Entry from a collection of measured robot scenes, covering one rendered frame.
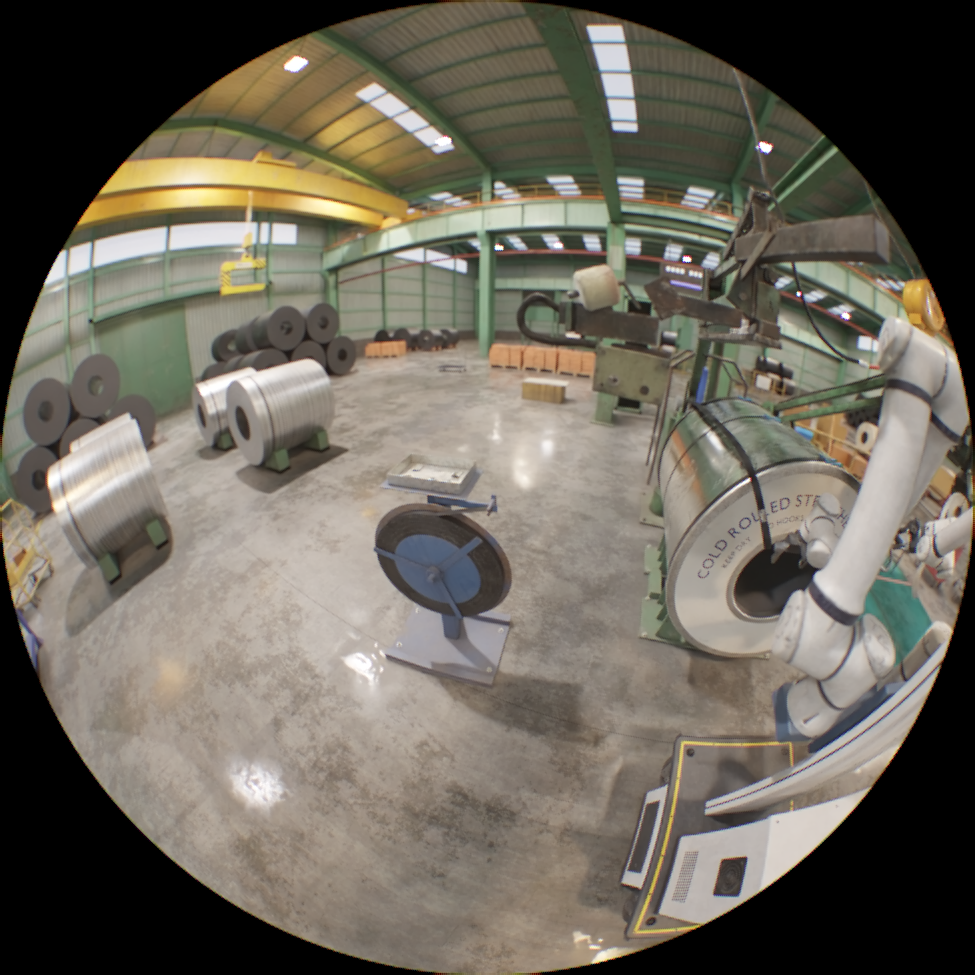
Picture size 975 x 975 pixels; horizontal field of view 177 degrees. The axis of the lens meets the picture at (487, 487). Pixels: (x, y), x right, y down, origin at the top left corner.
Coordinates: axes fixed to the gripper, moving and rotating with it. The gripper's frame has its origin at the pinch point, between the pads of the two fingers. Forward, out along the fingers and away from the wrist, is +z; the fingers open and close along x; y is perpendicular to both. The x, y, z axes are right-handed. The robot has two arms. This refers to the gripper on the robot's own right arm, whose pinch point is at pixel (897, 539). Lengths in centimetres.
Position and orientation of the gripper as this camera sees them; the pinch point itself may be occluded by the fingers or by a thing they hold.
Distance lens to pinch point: 176.1
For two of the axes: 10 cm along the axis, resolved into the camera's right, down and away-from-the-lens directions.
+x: -6.1, 7.8, -1.2
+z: 0.6, 2.0, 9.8
